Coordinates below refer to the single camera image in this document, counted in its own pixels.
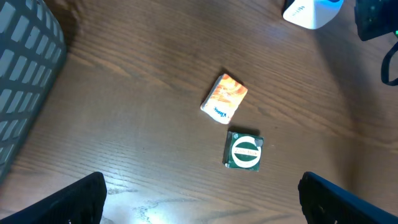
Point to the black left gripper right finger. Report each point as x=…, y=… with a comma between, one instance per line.
x=325, y=202

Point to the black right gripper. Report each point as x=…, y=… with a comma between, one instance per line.
x=375, y=18

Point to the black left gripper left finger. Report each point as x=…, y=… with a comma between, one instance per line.
x=80, y=202

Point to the dark green small box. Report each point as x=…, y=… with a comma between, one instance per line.
x=243, y=151

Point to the orange tissue pack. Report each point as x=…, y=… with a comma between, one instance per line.
x=224, y=99

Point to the white barcode scanner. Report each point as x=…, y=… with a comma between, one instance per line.
x=311, y=14

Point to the grey plastic shopping basket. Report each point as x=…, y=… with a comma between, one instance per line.
x=33, y=52

